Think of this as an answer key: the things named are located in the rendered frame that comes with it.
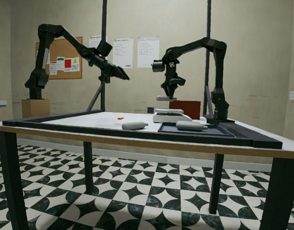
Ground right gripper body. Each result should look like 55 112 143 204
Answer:
99 59 122 77

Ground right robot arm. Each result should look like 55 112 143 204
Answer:
25 24 113 100

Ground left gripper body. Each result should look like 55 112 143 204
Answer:
160 70 182 88

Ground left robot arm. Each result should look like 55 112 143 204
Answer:
152 37 229 121

